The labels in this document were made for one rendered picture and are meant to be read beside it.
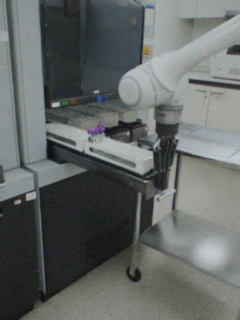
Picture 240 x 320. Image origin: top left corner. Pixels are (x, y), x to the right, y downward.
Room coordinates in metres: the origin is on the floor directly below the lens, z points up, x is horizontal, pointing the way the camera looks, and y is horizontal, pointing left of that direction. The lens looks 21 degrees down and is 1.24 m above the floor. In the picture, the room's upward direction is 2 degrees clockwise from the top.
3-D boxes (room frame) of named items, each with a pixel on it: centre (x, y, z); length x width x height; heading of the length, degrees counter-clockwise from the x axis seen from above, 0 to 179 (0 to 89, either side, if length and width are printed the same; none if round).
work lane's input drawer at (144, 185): (1.20, 0.10, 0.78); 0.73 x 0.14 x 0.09; 48
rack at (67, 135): (1.32, 0.24, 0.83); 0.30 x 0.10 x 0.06; 48
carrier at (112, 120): (1.57, 0.06, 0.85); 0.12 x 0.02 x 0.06; 138
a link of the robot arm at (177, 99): (0.97, -0.14, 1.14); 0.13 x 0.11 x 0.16; 146
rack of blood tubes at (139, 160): (1.11, 0.00, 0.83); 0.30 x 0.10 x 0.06; 49
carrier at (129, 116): (1.69, -0.04, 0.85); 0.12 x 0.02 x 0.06; 137
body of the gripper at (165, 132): (0.98, -0.15, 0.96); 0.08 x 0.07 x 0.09; 138
